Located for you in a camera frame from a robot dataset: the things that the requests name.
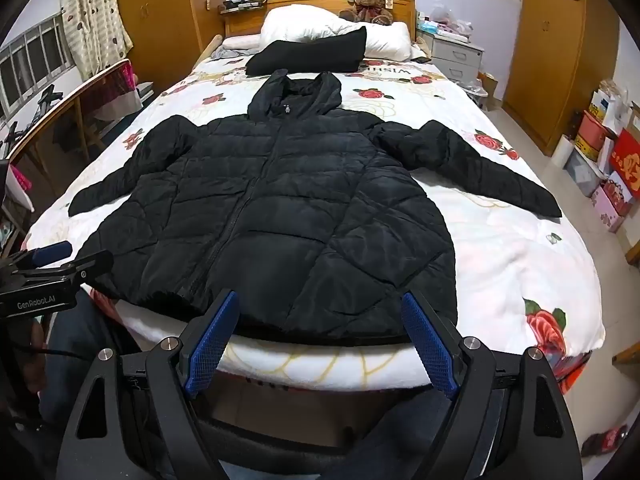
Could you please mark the black puffer jacket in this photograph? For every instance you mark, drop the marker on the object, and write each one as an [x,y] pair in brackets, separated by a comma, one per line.
[300,200]

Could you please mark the white plastic basket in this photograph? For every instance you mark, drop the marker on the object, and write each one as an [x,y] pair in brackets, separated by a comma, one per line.
[484,94]

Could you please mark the grey pillow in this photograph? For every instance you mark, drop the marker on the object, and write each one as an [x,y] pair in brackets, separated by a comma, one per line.
[240,45]

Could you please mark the black folded cloth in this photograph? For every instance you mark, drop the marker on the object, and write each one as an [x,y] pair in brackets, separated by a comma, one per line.
[310,55]

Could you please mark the brown teddy bear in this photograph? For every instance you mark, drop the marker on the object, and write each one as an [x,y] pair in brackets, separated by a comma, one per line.
[370,2]

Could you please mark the white floral blanket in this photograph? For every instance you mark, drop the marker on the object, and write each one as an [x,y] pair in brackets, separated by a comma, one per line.
[500,240]

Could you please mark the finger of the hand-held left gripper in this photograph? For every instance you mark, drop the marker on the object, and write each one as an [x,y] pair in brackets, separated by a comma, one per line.
[90,266]
[50,252]

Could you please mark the pink plastic bags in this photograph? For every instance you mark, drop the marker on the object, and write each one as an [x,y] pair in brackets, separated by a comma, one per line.
[445,22]

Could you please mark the red slipper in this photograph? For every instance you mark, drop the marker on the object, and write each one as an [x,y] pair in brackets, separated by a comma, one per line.
[605,440]

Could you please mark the window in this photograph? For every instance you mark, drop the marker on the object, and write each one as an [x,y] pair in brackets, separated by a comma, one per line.
[35,55]

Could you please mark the wooden chair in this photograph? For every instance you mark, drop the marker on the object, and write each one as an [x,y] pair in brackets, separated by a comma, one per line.
[50,120]

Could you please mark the grey nightstand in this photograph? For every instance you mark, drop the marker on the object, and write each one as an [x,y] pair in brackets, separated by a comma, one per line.
[457,57]

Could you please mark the patterned curtain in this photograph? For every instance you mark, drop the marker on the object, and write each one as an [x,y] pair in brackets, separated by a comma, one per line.
[92,10]

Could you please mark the white pillow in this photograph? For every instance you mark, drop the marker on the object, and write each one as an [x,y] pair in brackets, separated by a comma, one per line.
[310,22]

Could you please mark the person's legs in jeans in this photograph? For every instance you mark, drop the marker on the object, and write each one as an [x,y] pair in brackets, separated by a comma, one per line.
[75,330]

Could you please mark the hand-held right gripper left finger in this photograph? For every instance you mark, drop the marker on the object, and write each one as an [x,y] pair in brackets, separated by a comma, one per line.
[212,345]

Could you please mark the wooden wardrobe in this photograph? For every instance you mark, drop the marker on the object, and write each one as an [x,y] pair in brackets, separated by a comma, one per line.
[165,10]
[550,60]

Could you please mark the pile of gift boxes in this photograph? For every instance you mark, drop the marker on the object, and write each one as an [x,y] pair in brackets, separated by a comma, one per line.
[607,160]

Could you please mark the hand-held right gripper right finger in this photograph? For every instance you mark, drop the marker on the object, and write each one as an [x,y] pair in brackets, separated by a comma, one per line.
[430,345]

